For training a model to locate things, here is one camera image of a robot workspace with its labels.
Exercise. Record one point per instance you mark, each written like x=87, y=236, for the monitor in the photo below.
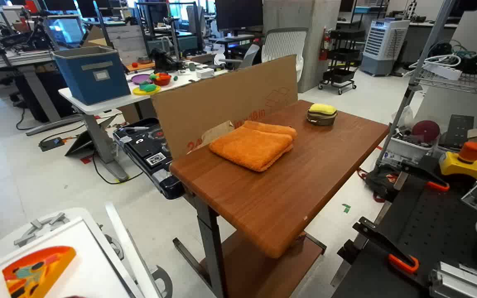
x=238, y=14

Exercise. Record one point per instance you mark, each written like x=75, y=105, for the small white box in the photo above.
x=205, y=73

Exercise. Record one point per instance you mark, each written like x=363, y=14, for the yellow emergency stop button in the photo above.
x=464, y=163

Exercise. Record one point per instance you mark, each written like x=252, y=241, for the large cardboard sheet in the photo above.
x=222, y=97

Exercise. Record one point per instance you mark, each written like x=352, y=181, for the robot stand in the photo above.
x=433, y=227

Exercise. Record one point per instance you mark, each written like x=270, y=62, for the white table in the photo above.
x=97, y=105

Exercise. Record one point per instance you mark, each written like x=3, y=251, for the white power strip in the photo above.
x=443, y=71

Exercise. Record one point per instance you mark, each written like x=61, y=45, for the green toy vegetable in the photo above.
x=149, y=87

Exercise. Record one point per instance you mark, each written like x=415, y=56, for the maroon disc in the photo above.
x=427, y=130

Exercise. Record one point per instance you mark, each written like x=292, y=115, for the white mesh office chair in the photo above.
x=284, y=45

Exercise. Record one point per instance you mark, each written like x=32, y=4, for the grey desk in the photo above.
x=31, y=82

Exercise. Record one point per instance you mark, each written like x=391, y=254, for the white bin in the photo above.
x=406, y=149

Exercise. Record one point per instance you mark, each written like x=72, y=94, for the black flat panel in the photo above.
x=458, y=130

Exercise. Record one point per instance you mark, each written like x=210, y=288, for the red bowl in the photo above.
x=162, y=80

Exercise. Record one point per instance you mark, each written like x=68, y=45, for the orange painted plate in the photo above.
x=35, y=271

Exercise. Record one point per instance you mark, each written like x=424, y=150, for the black power brick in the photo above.
x=52, y=143

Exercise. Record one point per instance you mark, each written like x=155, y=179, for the folded orange towel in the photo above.
x=251, y=145

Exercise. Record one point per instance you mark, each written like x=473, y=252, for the blue storage bin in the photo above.
x=91, y=76

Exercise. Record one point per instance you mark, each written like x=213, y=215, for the aluminium rail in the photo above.
x=466, y=281

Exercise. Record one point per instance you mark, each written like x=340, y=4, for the black utility cart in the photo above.
x=343, y=58

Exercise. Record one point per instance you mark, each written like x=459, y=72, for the purple plate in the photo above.
x=139, y=78

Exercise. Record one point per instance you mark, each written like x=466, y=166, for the yellow plate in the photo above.
x=139, y=92

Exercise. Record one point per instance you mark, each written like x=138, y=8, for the red fire extinguisher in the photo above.
x=325, y=45

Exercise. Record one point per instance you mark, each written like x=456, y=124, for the black case with stickers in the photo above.
x=149, y=147

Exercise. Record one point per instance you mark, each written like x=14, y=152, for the white air cooler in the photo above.
x=383, y=45

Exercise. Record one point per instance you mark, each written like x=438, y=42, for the white cart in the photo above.
x=93, y=265

